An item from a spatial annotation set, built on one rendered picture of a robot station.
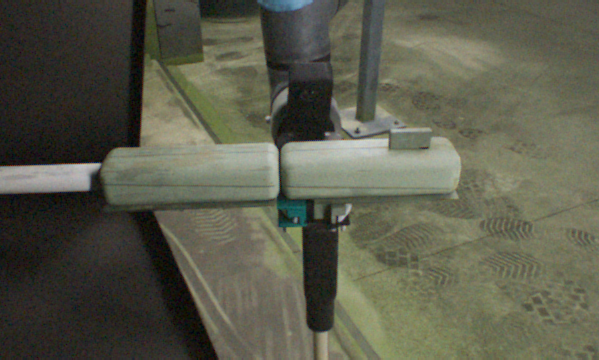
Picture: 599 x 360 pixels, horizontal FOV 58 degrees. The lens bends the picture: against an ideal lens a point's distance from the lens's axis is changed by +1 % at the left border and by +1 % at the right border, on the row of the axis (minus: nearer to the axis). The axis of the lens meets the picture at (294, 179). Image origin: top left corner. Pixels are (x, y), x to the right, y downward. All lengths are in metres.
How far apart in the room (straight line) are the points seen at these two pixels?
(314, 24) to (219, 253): 0.64
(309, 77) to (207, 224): 0.79
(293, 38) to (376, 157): 0.28
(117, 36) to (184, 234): 0.73
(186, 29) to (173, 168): 1.89
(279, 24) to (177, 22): 1.63
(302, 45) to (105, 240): 0.34
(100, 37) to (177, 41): 1.74
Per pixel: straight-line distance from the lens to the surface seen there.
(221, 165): 0.45
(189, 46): 2.35
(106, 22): 0.60
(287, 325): 1.03
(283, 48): 0.71
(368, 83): 1.75
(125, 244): 0.56
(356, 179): 0.46
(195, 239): 1.24
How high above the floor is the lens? 0.81
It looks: 32 degrees down
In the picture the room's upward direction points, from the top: straight up
